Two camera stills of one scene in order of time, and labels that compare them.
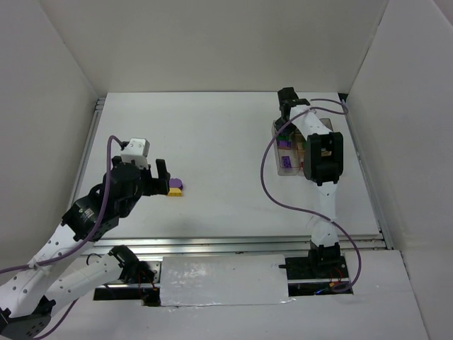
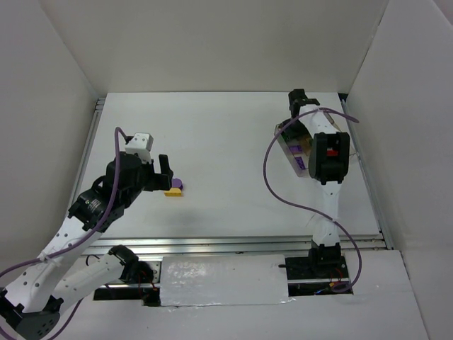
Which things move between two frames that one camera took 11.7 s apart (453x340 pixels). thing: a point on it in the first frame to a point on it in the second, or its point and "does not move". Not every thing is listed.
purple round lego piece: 175,183 does not move
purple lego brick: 284,143 to 296,148
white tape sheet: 224,280 does not move
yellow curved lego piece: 175,192 does not move
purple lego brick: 287,161 to 300,162
